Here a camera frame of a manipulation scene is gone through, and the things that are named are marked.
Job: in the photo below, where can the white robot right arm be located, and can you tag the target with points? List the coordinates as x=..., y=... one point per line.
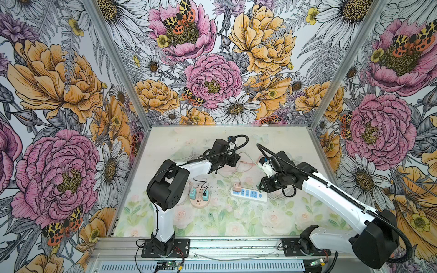
x=376, y=238

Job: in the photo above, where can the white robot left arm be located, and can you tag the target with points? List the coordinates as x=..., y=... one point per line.
x=166, y=188

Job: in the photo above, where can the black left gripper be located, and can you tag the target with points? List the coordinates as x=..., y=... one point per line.
x=234, y=158

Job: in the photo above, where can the aluminium front rail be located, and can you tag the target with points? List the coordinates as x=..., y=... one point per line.
x=220, y=255

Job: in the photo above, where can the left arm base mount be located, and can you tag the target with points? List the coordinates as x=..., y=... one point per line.
x=174, y=248

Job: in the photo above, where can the round pink power socket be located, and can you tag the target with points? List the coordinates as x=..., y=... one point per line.
x=198, y=202

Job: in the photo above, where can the pink brown charger plug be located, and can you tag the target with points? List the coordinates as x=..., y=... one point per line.
x=237, y=187

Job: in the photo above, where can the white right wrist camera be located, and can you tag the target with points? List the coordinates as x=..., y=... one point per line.
x=266, y=166

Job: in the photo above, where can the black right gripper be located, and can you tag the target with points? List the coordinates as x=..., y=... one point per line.
x=268, y=188

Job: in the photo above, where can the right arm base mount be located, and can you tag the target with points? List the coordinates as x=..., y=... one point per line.
x=300, y=247

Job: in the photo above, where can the teal charger plug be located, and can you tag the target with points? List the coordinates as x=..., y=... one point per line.
x=193, y=194
x=205, y=196

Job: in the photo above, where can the white blue power strip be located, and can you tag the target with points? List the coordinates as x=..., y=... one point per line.
x=250, y=195

